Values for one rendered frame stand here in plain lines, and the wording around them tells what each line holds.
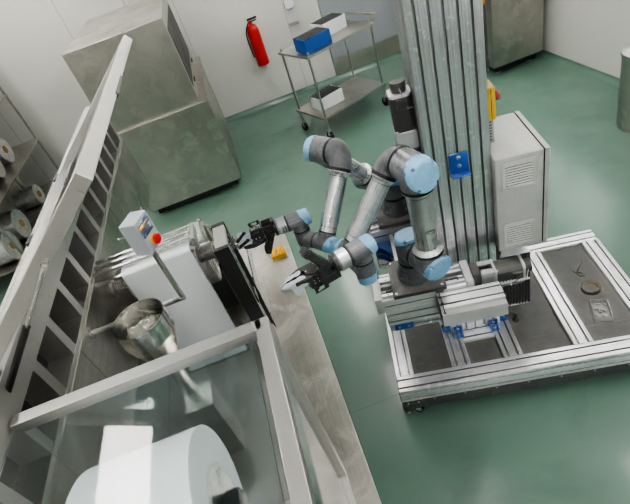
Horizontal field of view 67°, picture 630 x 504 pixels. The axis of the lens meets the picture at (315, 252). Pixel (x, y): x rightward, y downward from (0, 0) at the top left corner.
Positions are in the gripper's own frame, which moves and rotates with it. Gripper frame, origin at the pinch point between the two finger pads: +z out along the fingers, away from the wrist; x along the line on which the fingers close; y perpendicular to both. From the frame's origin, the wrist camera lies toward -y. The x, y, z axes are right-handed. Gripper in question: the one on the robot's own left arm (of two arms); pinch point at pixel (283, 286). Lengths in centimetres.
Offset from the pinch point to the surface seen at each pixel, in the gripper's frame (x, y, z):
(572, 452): -34, 130, -80
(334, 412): -24.2, 37.3, 5.8
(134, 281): 18.5, -18.6, 41.7
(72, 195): -47, -67, 31
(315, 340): 6.8, 33.1, -2.9
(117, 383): -48, -30, 44
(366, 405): 41, 119, -18
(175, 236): 20.8, -25.1, 23.1
